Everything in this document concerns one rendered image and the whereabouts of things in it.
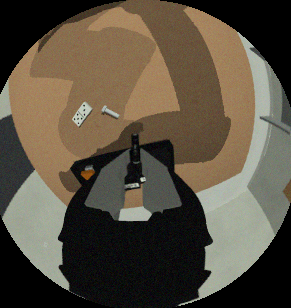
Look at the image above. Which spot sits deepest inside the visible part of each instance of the orange rectangular block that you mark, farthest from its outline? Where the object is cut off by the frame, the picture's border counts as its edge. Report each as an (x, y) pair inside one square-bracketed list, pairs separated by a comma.
[(87, 174)]

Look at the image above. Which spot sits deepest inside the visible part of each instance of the pale grey bolt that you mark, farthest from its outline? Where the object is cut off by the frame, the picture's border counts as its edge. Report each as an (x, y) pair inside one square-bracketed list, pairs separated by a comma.
[(104, 109)]

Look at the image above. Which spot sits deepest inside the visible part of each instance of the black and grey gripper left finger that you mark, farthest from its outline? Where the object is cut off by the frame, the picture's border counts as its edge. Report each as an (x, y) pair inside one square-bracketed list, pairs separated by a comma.
[(103, 191)]

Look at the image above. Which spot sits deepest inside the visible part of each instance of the black aaa battery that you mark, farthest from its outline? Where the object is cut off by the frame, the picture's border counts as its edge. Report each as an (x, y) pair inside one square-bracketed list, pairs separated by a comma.
[(135, 147)]

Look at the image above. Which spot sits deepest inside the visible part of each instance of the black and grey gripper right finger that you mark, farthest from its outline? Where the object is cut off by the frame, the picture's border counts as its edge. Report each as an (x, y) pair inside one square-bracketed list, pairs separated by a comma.
[(166, 192)]

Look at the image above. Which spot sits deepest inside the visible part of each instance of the black rack of labelled bins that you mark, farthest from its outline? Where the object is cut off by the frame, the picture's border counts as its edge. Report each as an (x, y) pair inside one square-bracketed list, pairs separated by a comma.
[(163, 151)]

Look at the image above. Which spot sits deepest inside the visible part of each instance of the white domino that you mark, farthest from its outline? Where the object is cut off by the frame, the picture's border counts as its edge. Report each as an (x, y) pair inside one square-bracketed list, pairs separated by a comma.
[(82, 113)]

